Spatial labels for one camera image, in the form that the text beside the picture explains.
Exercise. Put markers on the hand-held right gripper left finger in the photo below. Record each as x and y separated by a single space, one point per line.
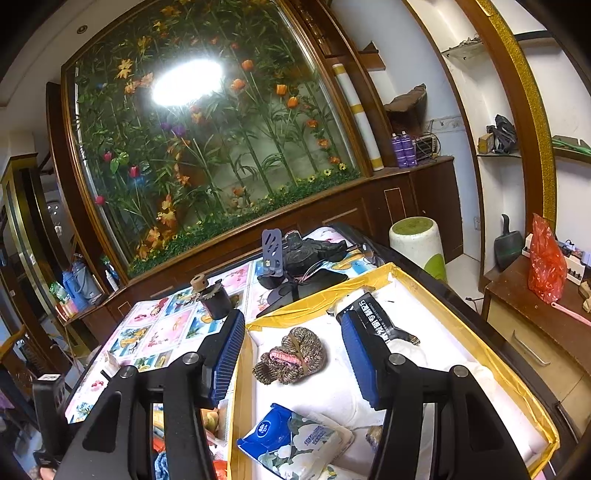
226 360

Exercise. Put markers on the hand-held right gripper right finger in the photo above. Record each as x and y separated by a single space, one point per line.
360 360

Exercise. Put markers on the white and blue tissue pack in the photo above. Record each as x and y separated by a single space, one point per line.
286 438

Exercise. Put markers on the yellow-taped white-lined box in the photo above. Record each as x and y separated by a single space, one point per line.
461 332

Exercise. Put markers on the black plastic packet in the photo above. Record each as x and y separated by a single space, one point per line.
388 318

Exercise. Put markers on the wooden chair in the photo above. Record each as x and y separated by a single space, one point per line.
16 355

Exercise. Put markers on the black cup with wooden spool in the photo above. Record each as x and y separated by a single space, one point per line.
213 300

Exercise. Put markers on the brown knitted hat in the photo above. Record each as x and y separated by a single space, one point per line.
291 355

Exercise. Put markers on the printed tablecloth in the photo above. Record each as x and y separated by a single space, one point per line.
157 327

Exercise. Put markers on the purple phone stand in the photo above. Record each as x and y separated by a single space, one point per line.
271 251

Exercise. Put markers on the blue thermos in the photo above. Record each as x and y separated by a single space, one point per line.
78 286

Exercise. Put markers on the white and green stool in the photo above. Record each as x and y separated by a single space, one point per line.
418 249

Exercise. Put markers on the white bottle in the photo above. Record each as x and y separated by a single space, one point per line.
111 279

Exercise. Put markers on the wooden desk with drawer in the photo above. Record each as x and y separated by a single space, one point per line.
531 332

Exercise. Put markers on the artificial flower glass panel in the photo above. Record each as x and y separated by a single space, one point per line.
207 161

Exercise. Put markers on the red plastic bag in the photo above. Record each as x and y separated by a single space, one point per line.
547 267

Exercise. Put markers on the pink brush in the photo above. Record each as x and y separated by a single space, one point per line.
570 309

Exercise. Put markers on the white and yellow paper roll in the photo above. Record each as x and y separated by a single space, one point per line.
360 120

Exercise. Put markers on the small yellow box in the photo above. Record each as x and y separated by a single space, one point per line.
485 144

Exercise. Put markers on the black item on shelf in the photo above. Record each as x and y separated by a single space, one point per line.
504 134

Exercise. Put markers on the glass wall shelf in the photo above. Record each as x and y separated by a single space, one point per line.
498 155
461 50

